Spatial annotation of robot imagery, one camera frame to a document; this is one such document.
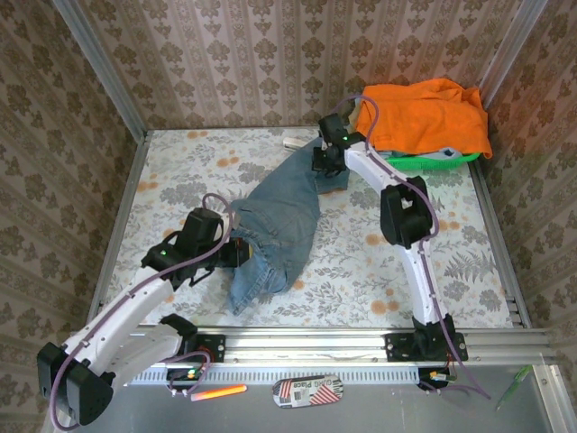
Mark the blue denim jeans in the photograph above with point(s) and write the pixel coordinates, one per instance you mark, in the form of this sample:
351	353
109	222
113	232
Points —
279	216

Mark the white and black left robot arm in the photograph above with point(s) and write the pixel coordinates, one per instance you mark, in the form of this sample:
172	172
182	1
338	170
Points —
135	306

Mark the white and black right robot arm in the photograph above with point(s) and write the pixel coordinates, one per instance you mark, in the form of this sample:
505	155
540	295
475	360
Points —
421	279

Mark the beige garment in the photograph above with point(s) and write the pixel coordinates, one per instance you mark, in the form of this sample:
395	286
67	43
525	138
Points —
352	117

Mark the small white box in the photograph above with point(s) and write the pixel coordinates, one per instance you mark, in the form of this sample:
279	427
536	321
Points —
290	142

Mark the orange cloth garment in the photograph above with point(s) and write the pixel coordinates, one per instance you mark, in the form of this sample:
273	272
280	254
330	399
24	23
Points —
424	117

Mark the green plastic basket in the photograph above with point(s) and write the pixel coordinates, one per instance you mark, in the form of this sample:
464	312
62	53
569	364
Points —
428	163

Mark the light blue garment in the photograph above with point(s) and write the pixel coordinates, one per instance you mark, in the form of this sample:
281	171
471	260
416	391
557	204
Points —
444	153

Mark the floral tablecloth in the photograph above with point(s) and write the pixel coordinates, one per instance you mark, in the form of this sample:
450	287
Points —
360	270

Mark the black connector board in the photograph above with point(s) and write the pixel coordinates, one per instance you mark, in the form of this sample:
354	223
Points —
187	376
435	379

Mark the orange highlighter pen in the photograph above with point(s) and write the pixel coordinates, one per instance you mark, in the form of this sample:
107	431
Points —
218	392

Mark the striped printed pouch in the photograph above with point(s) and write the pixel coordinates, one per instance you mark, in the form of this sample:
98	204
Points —
306	392

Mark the green pen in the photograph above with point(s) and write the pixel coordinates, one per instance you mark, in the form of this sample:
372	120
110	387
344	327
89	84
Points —
514	388

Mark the aluminium table side rail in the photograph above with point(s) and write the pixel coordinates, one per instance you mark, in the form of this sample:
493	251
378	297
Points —
500	248
119	225

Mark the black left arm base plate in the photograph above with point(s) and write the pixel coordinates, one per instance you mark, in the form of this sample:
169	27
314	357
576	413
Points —
212	347

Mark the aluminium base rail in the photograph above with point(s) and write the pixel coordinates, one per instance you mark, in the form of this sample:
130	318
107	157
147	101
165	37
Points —
306	345

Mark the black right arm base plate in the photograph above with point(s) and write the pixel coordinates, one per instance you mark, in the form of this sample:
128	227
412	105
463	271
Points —
399	347

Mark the aluminium frame post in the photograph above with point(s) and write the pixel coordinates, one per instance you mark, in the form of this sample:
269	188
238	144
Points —
103	67
509	49

